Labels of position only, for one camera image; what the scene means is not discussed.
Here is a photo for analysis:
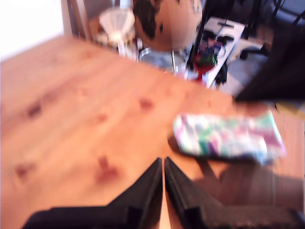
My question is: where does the brown and black globe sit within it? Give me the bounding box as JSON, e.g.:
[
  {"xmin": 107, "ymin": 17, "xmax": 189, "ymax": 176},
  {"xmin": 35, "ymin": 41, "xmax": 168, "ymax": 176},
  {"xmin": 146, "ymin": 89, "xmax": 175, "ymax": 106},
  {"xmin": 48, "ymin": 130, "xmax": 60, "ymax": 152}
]
[{"xmin": 132, "ymin": 0, "xmax": 203, "ymax": 52}]

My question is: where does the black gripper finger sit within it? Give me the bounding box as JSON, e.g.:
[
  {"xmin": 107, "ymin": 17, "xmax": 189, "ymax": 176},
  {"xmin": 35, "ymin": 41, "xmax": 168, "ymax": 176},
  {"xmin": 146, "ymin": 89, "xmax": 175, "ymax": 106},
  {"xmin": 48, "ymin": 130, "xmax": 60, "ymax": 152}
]
[
  {"xmin": 104, "ymin": 157, "xmax": 164, "ymax": 229},
  {"xmin": 234, "ymin": 22, "xmax": 305, "ymax": 104},
  {"xmin": 163, "ymin": 156, "xmax": 227, "ymax": 229}
]

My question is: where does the brown wooden chair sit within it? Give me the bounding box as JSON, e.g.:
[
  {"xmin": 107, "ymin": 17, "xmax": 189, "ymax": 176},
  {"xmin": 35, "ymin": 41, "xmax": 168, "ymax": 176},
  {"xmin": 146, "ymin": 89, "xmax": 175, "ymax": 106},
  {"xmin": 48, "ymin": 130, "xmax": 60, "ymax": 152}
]
[{"xmin": 61, "ymin": 0, "xmax": 115, "ymax": 42}]

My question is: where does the red stemmed dish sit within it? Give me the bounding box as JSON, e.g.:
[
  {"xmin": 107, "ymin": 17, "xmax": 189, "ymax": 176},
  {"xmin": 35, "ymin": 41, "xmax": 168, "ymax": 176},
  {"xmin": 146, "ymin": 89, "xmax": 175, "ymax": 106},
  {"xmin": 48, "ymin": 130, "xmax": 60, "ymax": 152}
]
[{"xmin": 192, "ymin": 38, "xmax": 220, "ymax": 83}]

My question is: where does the black office chair base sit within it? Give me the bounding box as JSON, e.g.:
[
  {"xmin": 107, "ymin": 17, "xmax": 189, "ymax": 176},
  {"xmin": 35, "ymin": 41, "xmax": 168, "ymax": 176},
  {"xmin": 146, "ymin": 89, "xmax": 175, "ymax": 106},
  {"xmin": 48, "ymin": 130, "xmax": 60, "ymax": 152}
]
[{"xmin": 239, "ymin": 42, "xmax": 273, "ymax": 60}]

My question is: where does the white side table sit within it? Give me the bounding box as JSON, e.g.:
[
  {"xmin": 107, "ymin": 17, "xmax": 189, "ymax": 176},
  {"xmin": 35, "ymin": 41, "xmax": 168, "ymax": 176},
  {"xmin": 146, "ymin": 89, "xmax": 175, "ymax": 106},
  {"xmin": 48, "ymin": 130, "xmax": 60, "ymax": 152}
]
[{"xmin": 200, "ymin": 16, "xmax": 246, "ymax": 89}]

